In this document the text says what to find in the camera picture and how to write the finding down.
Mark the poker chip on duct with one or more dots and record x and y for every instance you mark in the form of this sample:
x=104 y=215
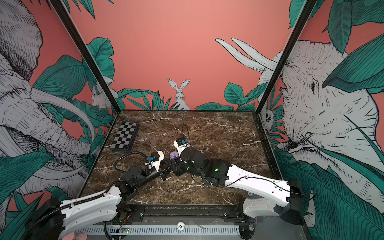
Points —
x=181 y=226

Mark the white slotted cable duct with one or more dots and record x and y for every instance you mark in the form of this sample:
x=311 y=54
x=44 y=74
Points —
x=167 y=230

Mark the black mounting rail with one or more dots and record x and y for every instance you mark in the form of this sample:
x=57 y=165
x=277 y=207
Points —
x=180 y=211

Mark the pink round object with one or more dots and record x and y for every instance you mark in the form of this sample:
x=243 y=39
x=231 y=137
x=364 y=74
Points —
x=76 y=236

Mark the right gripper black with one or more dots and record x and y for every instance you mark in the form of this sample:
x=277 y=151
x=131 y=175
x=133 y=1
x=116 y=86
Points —
x=178 y=170

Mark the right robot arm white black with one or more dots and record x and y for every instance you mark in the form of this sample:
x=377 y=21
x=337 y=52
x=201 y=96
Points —
x=284 y=199

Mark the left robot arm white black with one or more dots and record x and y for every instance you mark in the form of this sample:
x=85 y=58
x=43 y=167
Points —
x=56 y=219

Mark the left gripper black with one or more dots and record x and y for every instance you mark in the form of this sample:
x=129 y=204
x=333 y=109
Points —
x=163 y=171

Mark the purple earbud charging case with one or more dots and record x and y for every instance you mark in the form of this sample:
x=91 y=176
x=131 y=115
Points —
x=174 y=155

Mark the black white checkerboard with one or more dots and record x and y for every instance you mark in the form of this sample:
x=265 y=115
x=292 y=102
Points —
x=125 y=137

